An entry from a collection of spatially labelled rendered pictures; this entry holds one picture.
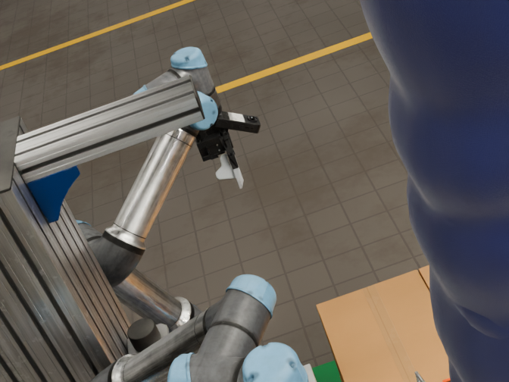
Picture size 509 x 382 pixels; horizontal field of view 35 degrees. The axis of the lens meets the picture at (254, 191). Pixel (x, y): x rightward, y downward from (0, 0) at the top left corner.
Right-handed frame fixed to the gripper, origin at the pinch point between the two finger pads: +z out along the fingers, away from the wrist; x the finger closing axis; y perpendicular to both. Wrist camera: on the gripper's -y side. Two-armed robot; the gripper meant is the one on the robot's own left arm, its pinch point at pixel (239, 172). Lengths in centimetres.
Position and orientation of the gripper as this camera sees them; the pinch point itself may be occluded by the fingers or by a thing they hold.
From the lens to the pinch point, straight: 206.0
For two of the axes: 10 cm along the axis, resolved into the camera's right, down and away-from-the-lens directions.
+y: -9.4, 3.3, 0.1
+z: 2.8, 7.8, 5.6
